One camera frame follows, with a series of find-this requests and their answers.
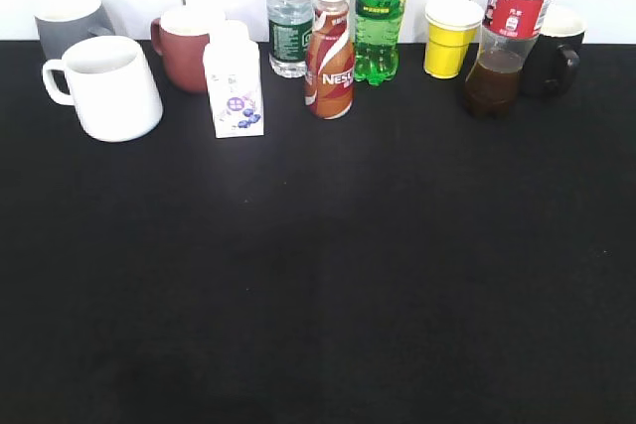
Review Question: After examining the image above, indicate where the white ceramic mug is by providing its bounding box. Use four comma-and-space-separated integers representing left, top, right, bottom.
42, 36, 163, 143

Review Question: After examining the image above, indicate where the cola bottle red label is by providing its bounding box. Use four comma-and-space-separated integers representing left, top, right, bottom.
464, 0, 552, 117

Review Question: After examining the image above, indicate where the yellow paper cup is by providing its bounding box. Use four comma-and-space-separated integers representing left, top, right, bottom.
423, 0, 484, 79

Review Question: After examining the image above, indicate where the green Sprite bottle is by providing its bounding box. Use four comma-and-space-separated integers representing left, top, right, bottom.
354, 0, 405, 86

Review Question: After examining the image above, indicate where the brown Nescafe coffee bottle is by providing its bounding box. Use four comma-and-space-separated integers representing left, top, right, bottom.
304, 0, 355, 120

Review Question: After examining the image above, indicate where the white blueberry yogurt carton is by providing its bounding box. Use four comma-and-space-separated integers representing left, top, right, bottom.
203, 20, 264, 139

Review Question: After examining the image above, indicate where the maroon ceramic mug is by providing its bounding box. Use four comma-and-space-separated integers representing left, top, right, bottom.
150, 5, 226, 93

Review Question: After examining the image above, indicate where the clear water bottle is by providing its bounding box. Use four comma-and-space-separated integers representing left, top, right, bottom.
266, 0, 314, 78

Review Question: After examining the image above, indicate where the black ceramic mug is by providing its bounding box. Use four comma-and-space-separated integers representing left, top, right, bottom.
520, 4, 586, 98

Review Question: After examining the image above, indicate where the grey ceramic mug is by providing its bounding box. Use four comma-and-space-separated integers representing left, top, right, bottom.
34, 0, 115, 60

